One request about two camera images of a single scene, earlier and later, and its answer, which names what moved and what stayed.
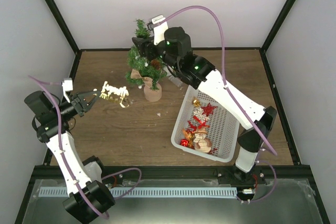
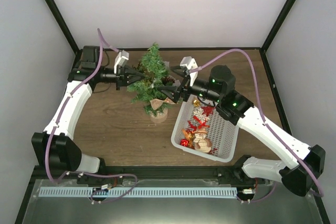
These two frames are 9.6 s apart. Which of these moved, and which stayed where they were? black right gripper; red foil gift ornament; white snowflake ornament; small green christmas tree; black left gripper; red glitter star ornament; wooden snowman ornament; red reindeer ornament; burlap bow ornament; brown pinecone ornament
Moved: burlap bow ornament; black right gripper; brown pinecone ornament; small green christmas tree; black left gripper
Stayed: red reindeer ornament; red glitter star ornament; red foil gift ornament; white snowflake ornament; wooden snowman ornament
